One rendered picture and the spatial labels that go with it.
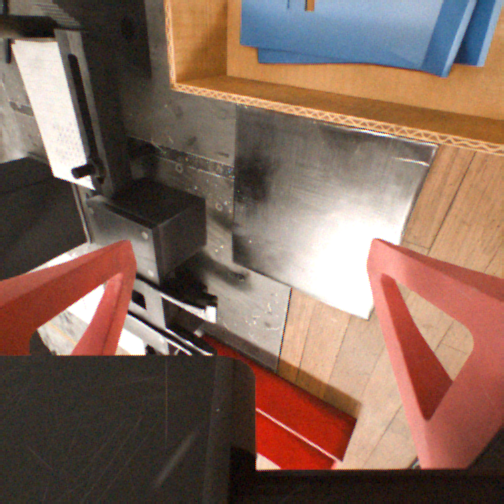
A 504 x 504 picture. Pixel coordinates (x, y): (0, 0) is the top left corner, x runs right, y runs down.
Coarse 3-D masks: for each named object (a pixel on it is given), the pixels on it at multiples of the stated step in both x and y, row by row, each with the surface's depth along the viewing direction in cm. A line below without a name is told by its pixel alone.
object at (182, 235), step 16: (128, 192) 37; (144, 192) 38; (160, 192) 38; (176, 192) 38; (128, 208) 34; (144, 208) 35; (160, 208) 35; (176, 208) 35; (192, 208) 36; (160, 224) 32; (176, 224) 34; (192, 224) 37; (176, 240) 35; (192, 240) 38; (176, 256) 36; (176, 272) 47; (176, 304) 40; (176, 320) 41; (192, 320) 45
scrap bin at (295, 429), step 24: (264, 384) 45; (288, 384) 45; (264, 408) 42; (288, 408) 43; (312, 408) 43; (336, 408) 43; (264, 432) 51; (288, 432) 51; (312, 432) 40; (336, 432) 40; (264, 456) 48; (288, 456) 48; (312, 456) 49; (336, 456) 38
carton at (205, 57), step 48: (192, 0) 22; (240, 0) 25; (192, 48) 24; (240, 48) 26; (240, 96) 21; (288, 96) 22; (336, 96) 23; (384, 96) 23; (432, 96) 21; (480, 96) 20; (480, 144) 16
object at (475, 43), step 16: (304, 0) 22; (480, 0) 17; (496, 0) 16; (480, 16) 17; (496, 16) 16; (480, 32) 17; (464, 48) 18; (480, 48) 17; (464, 64) 18; (480, 64) 17
